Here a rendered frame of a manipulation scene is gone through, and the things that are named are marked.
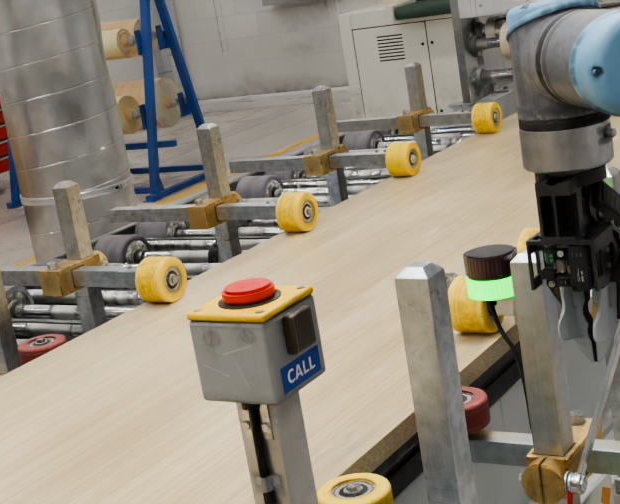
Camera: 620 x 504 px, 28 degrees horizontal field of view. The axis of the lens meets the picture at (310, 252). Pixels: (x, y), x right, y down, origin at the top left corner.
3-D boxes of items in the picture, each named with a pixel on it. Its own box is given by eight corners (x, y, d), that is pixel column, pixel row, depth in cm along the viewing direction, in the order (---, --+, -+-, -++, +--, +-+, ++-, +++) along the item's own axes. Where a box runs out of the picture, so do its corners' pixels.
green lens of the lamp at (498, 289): (530, 284, 141) (527, 265, 141) (509, 301, 137) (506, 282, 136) (481, 283, 145) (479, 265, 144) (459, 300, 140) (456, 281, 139)
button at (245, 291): (287, 298, 94) (283, 276, 93) (258, 316, 91) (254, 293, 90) (244, 297, 96) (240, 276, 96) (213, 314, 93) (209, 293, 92)
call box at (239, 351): (329, 380, 96) (313, 283, 94) (280, 416, 90) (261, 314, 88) (255, 376, 100) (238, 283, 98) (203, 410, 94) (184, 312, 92)
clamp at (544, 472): (606, 457, 150) (601, 418, 148) (566, 508, 139) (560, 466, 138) (561, 453, 153) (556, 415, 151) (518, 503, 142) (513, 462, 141)
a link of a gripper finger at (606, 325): (581, 377, 128) (571, 291, 126) (600, 356, 133) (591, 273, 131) (611, 378, 127) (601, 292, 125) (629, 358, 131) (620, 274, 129)
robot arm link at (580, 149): (538, 116, 131) (628, 110, 126) (544, 161, 132) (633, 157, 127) (504, 134, 124) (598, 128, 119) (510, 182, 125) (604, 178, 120)
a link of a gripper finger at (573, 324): (552, 375, 130) (542, 291, 128) (572, 355, 135) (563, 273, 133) (581, 377, 128) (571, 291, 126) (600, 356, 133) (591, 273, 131)
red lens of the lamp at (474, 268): (527, 263, 141) (525, 244, 140) (506, 279, 136) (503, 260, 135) (478, 263, 144) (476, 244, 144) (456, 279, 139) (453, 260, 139)
